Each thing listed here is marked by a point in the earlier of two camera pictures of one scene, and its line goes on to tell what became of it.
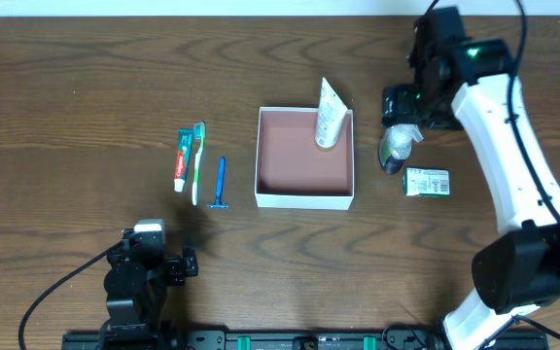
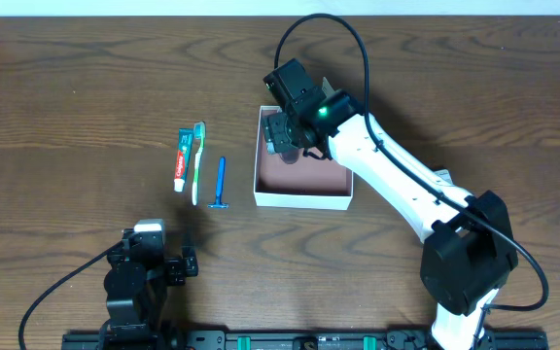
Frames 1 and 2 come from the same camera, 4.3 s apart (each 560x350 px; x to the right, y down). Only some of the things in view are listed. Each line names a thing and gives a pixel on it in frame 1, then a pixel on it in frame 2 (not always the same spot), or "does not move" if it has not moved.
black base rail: (302, 339) does not move
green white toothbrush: (199, 132) does not move
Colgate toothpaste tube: (185, 142) does not move
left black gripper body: (175, 267) does not move
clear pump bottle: (396, 145) → (290, 157)
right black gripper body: (399, 111) → (277, 132)
